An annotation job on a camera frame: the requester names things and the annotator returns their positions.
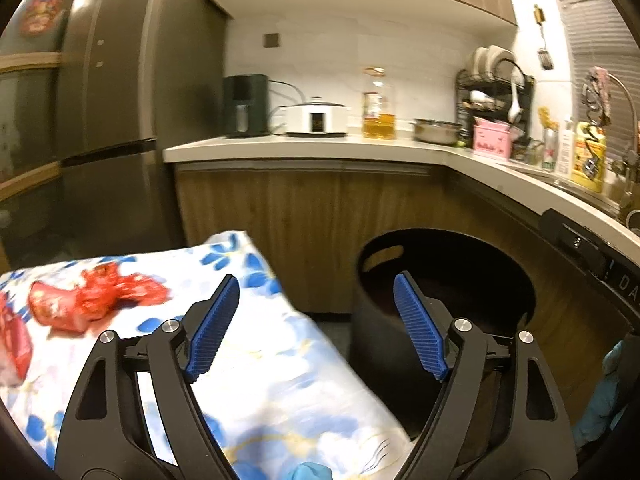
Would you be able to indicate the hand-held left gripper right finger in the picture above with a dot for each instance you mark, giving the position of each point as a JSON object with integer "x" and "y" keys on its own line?
{"x": 417, "y": 330}

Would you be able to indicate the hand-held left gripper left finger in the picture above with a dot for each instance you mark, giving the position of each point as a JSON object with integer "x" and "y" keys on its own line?
{"x": 215, "y": 330}

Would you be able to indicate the black plastic bucket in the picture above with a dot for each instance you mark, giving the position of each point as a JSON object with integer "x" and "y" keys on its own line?
{"x": 480, "y": 285}

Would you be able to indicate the red wrapper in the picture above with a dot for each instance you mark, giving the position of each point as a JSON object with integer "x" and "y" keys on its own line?
{"x": 15, "y": 345}
{"x": 100, "y": 292}

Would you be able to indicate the person's right hand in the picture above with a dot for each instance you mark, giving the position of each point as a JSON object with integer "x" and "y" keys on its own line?
{"x": 607, "y": 390}

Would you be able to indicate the person's left hand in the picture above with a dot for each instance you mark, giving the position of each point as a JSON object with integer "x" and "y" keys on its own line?
{"x": 311, "y": 472}

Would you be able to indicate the steel sink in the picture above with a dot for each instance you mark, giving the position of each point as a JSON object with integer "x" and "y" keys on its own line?
{"x": 600, "y": 200}

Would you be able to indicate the blue floral cloth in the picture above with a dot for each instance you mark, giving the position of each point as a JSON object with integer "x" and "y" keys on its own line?
{"x": 300, "y": 385}

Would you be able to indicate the yellow detergent bottle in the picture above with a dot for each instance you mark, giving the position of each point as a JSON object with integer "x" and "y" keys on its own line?
{"x": 580, "y": 160}

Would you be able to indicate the white pump bottle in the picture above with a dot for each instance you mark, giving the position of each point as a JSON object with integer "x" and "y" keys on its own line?
{"x": 565, "y": 150}

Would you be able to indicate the wooden lower cabinets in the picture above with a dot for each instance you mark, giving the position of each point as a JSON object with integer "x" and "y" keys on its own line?
{"x": 300, "y": 210}

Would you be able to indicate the yellow brush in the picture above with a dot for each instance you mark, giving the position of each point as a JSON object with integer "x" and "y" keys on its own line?
{"x": 546, "y": 117}

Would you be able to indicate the pink utensil box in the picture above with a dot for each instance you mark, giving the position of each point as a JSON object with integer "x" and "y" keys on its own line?
{"x": 492, "y": 142}

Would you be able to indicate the steel faucet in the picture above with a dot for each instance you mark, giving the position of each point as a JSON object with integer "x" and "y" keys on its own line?
{"x": 627, "y": 95}

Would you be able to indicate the pink cloth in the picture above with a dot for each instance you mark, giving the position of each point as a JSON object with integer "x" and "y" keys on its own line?
{"x": 597, "y": 85}

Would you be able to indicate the steel bowl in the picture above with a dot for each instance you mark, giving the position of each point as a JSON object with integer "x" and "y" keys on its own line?
{"x": 435, "y": 132}

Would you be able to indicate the white ladle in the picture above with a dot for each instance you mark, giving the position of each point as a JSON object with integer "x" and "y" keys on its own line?
{"x": 514, "y": 105}

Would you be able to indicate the cooking oil bottle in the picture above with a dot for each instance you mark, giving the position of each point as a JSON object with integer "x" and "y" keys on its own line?
{"x": 380, "y": 127}

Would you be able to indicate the black dish rack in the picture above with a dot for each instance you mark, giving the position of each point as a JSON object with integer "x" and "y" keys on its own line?
{"x": 462, "y": 110}

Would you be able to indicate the black air fryer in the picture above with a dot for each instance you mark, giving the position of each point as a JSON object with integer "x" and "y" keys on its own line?
{"x": 245, "y": 105}

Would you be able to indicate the white bowl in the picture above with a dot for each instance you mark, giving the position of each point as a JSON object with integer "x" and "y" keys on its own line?
{"x": 480, "y": 96}

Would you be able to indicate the hanging slotted spatula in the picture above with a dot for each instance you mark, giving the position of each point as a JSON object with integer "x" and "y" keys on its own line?
{"x": 546, "y": 60}

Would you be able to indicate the white slow cooker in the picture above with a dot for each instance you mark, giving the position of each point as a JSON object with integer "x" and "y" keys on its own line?
{"x": 315, "y": 120}

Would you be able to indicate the grey refrigerator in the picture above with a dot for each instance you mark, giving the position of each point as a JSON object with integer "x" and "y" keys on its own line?
{"x": 125, "y": 110}

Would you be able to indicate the white plate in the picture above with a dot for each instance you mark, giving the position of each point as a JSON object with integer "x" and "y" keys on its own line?
{"x": 495, "y": 57}

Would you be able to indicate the window blinds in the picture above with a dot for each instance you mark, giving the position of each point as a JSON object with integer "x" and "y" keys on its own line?
{"x": 590, "y": 25}

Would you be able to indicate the wooden glass door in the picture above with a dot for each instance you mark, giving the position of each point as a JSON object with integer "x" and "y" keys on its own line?
{"x": 25, "y": 135}

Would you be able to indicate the red door decoration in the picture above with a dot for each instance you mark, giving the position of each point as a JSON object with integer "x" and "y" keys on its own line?
{"x": 44, "y": 12}

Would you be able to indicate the dark wall socket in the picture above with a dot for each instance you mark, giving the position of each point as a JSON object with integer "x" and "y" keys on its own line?
{"x": 271, "y": 40}

